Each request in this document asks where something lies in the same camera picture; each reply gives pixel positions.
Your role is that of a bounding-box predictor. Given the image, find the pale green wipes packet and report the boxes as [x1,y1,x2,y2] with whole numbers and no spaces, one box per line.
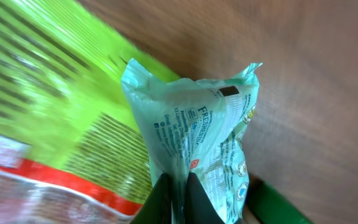
[121,60,259,223]

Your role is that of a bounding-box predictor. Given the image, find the green snack bag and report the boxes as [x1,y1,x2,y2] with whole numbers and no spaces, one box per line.
[0,0,178,223]

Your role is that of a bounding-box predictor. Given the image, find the green lid spice jar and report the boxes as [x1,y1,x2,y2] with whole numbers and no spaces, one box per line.
[244,175,313,224]

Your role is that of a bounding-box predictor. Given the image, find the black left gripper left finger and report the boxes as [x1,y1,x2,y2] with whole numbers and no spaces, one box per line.
[130,174,172,224]

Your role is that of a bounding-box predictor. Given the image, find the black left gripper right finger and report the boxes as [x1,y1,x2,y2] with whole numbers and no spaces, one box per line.
[184,172,224,224]

